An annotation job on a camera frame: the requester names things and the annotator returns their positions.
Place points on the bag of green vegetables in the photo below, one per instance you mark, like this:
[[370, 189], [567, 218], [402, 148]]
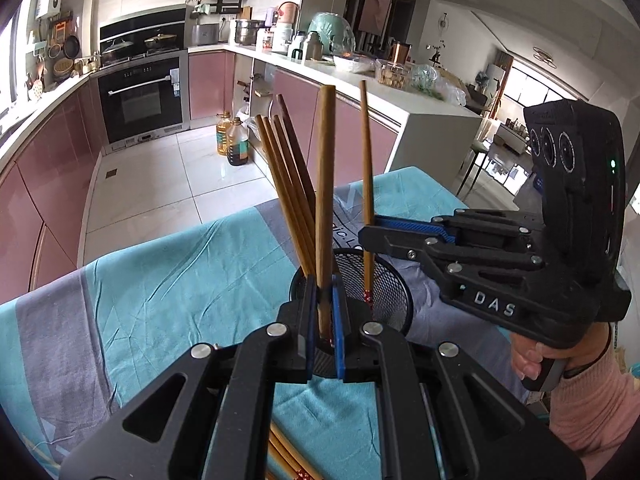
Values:
[[437, 85]]

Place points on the mint green appliance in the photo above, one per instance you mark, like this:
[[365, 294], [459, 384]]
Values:
[[330, 32]]

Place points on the person's right hand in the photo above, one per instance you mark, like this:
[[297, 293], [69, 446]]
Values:
[[525, 360]]

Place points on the black built-in oven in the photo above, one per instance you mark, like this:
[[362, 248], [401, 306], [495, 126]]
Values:
[[140, 105]]

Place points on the glass container with food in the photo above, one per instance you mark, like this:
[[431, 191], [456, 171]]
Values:
[[394, 76]]

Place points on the steel thermos jug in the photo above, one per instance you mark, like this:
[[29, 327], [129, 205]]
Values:
[[313, 47]]

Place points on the wooden chopstick patterned end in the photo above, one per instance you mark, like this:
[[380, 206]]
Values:
[[275, 150], [326, 185], [281, 140], [292, 132], [366, 160]]

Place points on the pot with glass lid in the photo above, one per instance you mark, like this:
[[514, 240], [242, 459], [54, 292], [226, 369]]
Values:
[[161, 42]]

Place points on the pink base cabinets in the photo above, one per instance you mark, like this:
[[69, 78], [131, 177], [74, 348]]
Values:
[[40, 185], [347, 125]]

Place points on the black mesh utensil holder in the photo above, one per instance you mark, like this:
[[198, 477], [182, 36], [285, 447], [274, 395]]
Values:
[[390, 290]]

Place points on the kitchen window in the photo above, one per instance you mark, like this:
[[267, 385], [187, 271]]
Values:
[[6, 70]]

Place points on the woven basket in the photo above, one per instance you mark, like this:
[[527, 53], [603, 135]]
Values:
[[62, 69]]

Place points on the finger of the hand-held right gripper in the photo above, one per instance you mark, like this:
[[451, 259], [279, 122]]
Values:
[[415, 225], [395, 242]]

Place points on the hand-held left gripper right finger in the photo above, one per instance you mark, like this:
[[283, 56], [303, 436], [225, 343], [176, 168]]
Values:
[[340, 340]]

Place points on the dining chair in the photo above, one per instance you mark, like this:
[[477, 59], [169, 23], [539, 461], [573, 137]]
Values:
[[477, 152]]

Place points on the round wall ornament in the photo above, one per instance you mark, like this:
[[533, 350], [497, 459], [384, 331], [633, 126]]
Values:
[[443, 21]]

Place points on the white bowl of food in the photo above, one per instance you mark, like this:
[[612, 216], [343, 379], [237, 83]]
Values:
[[354, 63]]

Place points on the teal and grey tablecloth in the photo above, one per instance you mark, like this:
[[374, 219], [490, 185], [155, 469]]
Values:
[[175, 280]]

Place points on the hanging frying pan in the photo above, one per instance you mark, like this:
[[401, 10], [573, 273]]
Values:
[[71, 46]]

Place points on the steel stock pot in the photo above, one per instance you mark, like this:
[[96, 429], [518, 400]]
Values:
[[248, 32]]

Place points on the black range hood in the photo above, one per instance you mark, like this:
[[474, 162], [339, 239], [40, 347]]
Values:
[[140, 20]]

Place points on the bunch of wooden chopsticks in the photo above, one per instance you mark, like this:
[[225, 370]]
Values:
[[271, 160]]

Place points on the dark cooking oil bottle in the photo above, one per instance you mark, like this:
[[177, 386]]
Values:
[[238, 145]]

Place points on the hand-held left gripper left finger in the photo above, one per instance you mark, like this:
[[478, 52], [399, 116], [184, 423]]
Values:
[[310, 360]]

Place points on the pink wall painting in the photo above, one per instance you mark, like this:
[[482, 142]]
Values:
[[376, 12]]

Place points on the black wok with lid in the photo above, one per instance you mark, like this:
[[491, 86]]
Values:
[[117, 50]]

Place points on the copper coloured jug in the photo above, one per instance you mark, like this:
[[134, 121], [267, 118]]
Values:
[[399, 52]]

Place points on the white plastic bag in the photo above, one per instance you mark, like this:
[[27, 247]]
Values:
[[242, 112]]

